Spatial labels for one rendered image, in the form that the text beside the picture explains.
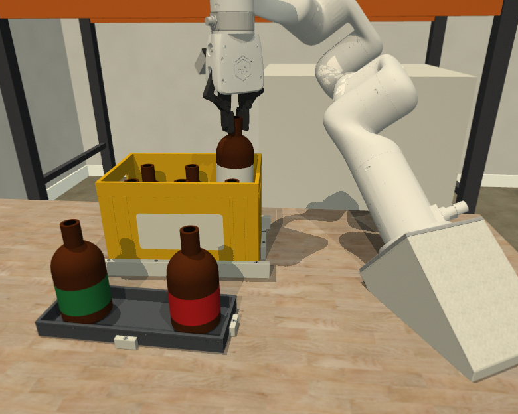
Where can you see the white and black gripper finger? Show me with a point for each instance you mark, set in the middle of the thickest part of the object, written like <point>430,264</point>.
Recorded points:
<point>223,102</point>
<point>245,102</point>

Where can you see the yellow crate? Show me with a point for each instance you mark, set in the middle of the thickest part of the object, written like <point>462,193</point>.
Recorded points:
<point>141,220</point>

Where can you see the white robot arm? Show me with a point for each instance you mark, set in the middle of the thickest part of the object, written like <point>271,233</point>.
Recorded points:
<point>369,93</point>

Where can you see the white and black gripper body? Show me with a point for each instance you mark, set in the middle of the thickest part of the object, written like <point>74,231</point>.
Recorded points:
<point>236,62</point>

